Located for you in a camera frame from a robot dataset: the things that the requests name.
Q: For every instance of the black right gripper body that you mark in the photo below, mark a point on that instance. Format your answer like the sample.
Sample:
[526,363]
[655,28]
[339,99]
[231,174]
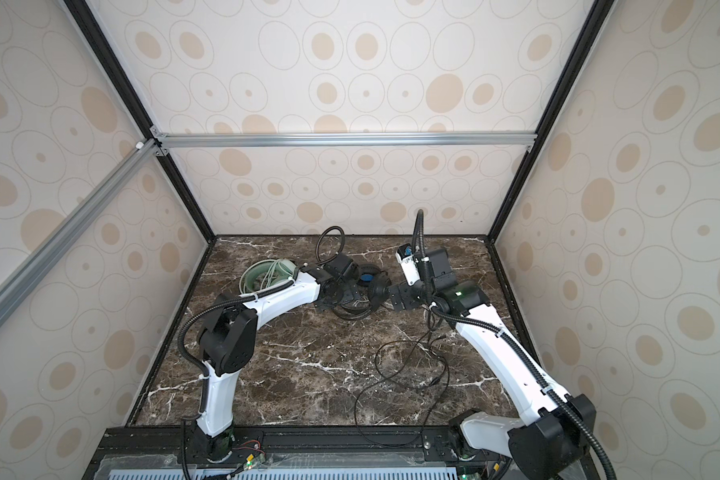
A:
[412,296]

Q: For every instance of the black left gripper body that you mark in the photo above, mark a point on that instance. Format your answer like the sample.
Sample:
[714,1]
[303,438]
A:
[335,299]

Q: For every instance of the black blue headphones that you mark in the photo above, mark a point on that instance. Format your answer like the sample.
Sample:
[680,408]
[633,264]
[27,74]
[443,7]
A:
[369,292]

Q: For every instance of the mint green headphones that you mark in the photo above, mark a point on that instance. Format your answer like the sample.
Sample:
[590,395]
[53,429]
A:
[266,274]

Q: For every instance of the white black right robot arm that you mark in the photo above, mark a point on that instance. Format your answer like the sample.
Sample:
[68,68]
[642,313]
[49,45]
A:
[552,429]

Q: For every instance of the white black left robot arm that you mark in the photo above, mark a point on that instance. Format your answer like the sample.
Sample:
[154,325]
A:
[220,340]

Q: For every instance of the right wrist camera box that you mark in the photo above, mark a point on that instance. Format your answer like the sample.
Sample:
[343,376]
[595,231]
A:
[408,258]

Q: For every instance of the silver aluminium back rail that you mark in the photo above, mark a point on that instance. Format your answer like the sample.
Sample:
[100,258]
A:
[356,139]

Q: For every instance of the silver aluminium rail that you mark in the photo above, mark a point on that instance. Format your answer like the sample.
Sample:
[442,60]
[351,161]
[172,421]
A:
[15,289]
[356,139]

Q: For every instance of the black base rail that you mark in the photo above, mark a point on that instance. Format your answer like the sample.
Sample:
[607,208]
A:
[295,452]

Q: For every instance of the black vertical frame post right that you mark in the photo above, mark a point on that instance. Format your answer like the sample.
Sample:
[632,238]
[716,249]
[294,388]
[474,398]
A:
[582,47]

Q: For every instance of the black vertical frame post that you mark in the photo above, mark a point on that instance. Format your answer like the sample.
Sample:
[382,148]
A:
[582,47]
[83,17]

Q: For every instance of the black vertical frame post left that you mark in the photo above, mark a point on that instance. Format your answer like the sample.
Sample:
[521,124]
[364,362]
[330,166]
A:
[83,17]

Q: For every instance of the silver aluminium left rail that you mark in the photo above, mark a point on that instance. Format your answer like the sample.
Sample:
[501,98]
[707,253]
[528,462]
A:
[15,289]

